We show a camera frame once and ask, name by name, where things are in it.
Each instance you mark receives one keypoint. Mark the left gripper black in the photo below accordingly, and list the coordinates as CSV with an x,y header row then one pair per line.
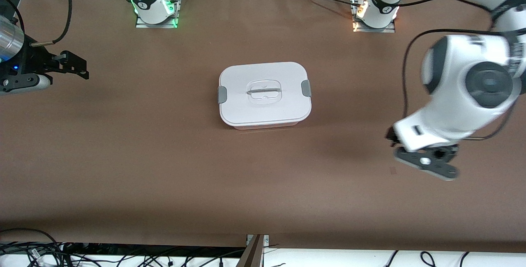
x,y
439,153

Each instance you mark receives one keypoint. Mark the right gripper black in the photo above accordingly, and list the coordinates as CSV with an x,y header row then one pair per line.
x,y
33,60

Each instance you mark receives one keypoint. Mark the white box lid grey clips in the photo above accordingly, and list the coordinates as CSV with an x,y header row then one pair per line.
x,y
246,111

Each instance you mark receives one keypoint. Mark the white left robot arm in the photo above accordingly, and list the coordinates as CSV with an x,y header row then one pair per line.
x,y
464,102

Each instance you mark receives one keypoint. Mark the pink plastic storage box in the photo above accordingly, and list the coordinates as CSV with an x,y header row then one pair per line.
x,y
263,127

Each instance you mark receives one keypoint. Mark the white lower shelf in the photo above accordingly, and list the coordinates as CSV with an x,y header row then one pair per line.
x,y
349,258

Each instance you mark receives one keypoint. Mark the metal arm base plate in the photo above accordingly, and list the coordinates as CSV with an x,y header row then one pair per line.
x,y
382,30
164,25

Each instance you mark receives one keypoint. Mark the small metal bracket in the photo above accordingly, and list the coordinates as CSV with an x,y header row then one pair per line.
x,y
266,239

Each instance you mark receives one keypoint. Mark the brown wooden post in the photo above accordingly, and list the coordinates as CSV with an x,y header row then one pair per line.
x,y
252,254

